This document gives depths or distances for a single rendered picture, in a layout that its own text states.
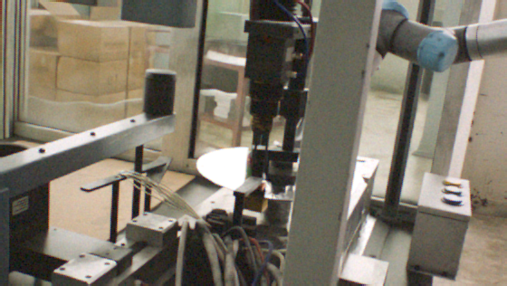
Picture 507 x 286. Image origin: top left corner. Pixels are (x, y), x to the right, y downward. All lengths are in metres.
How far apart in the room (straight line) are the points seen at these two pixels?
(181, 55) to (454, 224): 0.88
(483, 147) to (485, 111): 0.25
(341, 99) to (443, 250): 0.90
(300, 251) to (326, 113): 0.11
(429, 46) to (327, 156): 0.72
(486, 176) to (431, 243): 2.98
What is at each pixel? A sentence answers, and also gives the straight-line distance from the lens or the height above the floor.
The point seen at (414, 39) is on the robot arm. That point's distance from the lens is 1.15.
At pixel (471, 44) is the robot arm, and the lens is 1.24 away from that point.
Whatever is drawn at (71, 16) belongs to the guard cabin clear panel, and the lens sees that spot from 1.89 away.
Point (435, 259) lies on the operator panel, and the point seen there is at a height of 0.79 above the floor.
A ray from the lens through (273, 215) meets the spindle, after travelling 1.15.
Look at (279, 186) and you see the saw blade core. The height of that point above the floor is 0.95.
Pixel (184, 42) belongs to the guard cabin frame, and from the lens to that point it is 1.68.
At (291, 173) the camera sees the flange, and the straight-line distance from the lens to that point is 1.12.
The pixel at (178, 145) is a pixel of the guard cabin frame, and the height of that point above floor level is 0.83.
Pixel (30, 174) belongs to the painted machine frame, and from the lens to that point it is 0.79.
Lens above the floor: 1.28
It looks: 14 degrees down
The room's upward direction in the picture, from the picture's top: 7 degrees clockwise
